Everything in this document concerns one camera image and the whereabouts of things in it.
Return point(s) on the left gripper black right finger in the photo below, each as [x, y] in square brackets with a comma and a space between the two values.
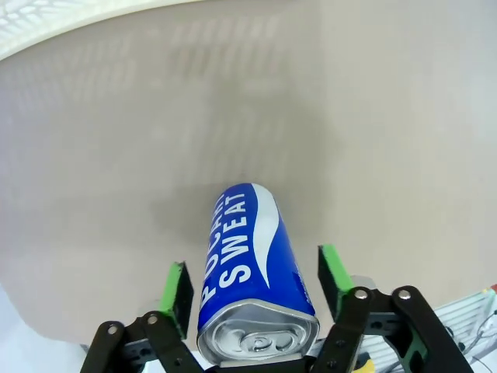
[388, 334]

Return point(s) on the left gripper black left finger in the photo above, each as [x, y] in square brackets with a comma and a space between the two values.
[171, 295]

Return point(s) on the blue Pocari Sweat can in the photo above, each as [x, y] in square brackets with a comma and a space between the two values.
[248, 248]

